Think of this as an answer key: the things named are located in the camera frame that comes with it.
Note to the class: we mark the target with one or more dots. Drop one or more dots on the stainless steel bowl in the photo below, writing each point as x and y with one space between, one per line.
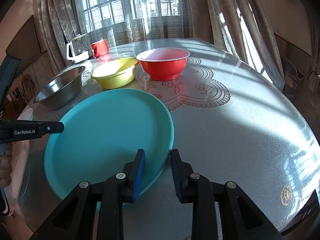
61 90

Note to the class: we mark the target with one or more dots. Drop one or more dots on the white glass electric kettle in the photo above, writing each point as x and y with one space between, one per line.
79 49

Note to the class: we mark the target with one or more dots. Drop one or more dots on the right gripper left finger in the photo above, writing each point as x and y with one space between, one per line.
134 173

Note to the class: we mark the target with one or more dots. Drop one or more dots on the teal round plate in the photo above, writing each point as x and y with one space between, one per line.
103 133

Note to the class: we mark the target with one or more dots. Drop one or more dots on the left human hand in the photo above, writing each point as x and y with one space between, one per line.
5 166

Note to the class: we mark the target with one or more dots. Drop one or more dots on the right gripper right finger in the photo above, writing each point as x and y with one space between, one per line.
181 172

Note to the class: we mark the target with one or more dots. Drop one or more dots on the wall mounted television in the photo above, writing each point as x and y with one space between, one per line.
25 45

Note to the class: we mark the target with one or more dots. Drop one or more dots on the white floral plate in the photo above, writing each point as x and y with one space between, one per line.
20 176

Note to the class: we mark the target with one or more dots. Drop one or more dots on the red plastic bowl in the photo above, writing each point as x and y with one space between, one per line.
163 64

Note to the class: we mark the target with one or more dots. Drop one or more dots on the beige window curtain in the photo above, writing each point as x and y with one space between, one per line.
241 28
59 24

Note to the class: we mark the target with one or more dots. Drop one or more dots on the beige window curtain left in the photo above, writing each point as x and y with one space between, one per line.
59 24

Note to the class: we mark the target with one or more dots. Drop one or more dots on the red mug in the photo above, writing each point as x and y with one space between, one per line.
100 48

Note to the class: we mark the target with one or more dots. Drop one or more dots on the yellow plastic bowl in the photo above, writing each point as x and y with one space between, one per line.
116 73

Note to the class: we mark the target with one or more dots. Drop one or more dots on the beige window curtain right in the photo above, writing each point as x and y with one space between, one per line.
241 28

